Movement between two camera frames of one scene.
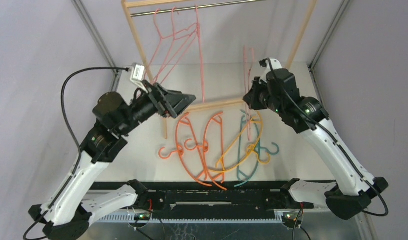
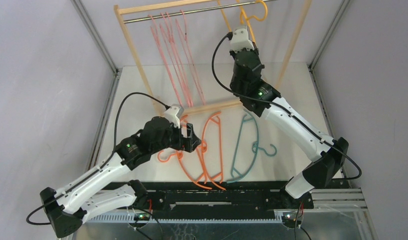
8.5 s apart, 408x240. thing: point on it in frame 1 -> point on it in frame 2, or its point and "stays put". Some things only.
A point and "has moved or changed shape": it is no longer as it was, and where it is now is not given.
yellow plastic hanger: (256, 119) -> (243, 15)
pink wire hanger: (248, 111) -> (183, 19)
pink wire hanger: (198, 32) -> (175, 48)
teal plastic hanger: (259, 148) has moved or changed shape
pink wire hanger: (194, 28) -> (176, 57)
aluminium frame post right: (316, 57) stays put
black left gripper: (166, 102) -> (187, 144)
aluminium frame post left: (98, 40) stays put
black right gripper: (252, 97) -> (245, 53)
